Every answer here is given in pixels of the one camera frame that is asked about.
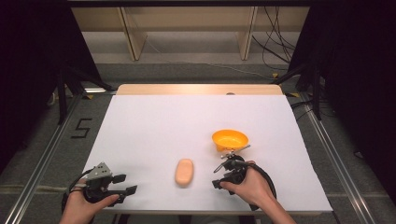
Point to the peach oval bread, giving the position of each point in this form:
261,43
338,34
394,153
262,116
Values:
184,172

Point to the person's right hand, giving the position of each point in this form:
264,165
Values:
253,186

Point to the black metal stand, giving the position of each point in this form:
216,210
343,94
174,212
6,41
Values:
62,96
316,93

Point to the white paper sheet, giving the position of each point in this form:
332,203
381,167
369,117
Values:
174,130

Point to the orange plastic bowl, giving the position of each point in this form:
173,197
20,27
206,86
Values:
229,140

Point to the black curtain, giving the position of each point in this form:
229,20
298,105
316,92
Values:
34,68
358,77

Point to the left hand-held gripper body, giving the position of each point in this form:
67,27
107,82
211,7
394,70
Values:
99,182

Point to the light wooden shelf unit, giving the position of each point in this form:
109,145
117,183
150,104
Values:
137,34

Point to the aluminium floor rail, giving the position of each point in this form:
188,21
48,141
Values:
40,168
339,165

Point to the person's left hand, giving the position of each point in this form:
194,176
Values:
79,208

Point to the light wooden table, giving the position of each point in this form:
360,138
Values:
199,89

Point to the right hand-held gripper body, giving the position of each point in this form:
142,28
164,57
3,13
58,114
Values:
234,172

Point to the yellow tape piece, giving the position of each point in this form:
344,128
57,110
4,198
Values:
294,95
89,97
275,75

